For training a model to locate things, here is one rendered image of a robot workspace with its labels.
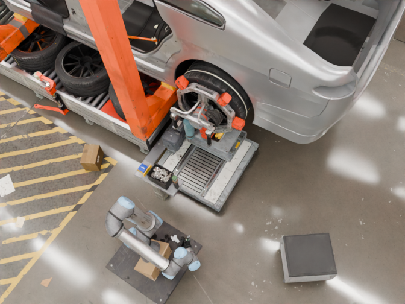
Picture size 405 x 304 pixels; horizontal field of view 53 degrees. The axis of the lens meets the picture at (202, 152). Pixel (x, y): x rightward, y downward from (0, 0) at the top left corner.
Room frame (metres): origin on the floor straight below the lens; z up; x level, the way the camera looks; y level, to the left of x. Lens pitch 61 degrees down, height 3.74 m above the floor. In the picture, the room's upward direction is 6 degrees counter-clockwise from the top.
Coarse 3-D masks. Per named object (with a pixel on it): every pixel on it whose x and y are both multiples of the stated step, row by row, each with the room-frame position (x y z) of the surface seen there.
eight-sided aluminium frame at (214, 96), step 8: (192, 88) 2.03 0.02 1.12; (200, 88) 2.03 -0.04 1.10; (184, 96) 2.15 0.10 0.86; (208, 96) 1.94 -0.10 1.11; (216, 96) 1.93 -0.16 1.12; (184, 104) 2.14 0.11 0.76; (216, 104) 1.90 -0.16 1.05; (192, 112) 2.10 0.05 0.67; (224, 112) 1.85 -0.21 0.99; (232, 112) 1.85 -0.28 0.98; (232, 120) 1.82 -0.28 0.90; (216, 128) 1.93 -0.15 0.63; (224, 128) 1.86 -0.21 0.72; (232, 128) 1.82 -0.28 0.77
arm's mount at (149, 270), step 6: (162, 246) 0.95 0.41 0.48; (168, 246) 0.94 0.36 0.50; (162, 252) 0.89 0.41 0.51; (168, 252) 0.92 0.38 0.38; (138, 264) 0.86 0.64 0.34; (144, 264) 0.84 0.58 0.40; (150, 264) 0.82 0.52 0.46; (138, 270) 0.80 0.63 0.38; (144, 270) 0.78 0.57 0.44; (150, 270) 0.76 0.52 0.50; (156, 270) 0.78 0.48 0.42; (150, 276) 0.74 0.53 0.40; (156, 276) 0.75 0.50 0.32
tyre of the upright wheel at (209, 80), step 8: (192, 64) 2.35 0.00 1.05; (200, 64) 2.25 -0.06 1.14; (208, 64) 2.22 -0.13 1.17; (192, 72) 2.18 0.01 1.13; (200, 72) 2.15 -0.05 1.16; (216, 72) 2.11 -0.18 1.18; (224, 72) 2.11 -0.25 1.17; (192, 80) 2.13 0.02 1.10; (200, 80) 2.08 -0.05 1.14; (208, 80) 2.05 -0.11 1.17; (216, 80) 2.04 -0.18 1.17; (224, 80) 2.04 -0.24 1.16; (232, 80) 2.05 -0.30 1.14; (216, 88) 1.99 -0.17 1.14; (224, 88) 1.97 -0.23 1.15; (240, 88) 2.00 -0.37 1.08; (232, 96) 1.92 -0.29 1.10; (240, 96) 1.95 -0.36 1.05; (232, 104) 1.90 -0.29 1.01; (240, 104) 1.90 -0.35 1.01; (248, 104) 1.94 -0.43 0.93; (240, 112) 1.86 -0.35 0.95; (248, 112) 1.94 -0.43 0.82; (208, 120) 2.05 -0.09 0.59
